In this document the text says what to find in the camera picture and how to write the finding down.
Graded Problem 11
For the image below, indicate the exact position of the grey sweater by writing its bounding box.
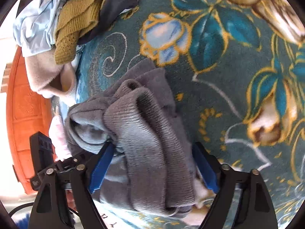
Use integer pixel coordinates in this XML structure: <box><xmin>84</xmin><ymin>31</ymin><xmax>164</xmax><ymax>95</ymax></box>
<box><xmin>65</xmin><ymin>58</ymin><xmax>196</xmax><ymax>219</ymax></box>

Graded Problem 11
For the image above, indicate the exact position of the beige fleece garment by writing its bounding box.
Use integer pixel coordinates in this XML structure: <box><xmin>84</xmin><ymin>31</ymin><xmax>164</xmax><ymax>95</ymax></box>
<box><xmin>25</xmin><ymin>48</ymin><xmax>77</xmax><ymax>99</ymax></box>

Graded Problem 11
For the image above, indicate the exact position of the light blue garment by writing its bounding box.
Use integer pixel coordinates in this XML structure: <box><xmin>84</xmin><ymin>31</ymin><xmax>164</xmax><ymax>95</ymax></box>
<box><xmin>12</xmin><ymin>0</ymin><xmax>66</xmax><ymax>57</ymax></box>

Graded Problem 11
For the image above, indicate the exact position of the teal floral blanket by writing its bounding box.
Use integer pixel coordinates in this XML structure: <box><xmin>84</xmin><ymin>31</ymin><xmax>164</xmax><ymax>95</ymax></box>
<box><xmin>51</xmin><ymin>0</ymin><xmax>305</xmax><ymax>229</ymax></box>

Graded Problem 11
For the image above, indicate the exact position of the mustard knit garment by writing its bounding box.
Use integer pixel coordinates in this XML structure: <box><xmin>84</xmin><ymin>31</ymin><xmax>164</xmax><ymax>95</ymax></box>
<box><xmin>54</xmin><ymin>0</ymin><xmax>105</xmax><ymax>65</ymax></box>

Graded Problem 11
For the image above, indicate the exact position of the dark navy garment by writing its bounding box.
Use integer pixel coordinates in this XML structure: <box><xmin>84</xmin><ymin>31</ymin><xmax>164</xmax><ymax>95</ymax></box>
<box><xmin>78</xmin><ymin>0</ymin><xmax>139</xmax><ymax>45</ymax></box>

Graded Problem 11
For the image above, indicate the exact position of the black cable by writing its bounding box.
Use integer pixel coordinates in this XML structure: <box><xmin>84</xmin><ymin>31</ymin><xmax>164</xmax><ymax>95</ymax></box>
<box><xmin>10</xmin><ymin>201</ymin><xmax>79</xmax><ymax>218</ymax></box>

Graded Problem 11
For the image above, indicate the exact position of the orange wooden bed frame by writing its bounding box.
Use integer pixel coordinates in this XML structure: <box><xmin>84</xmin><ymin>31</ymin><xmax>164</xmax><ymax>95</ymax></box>
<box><xmin>6</xmin><ymin>47</ymin><xmax>52</xmax><ymax>195</ymax></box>

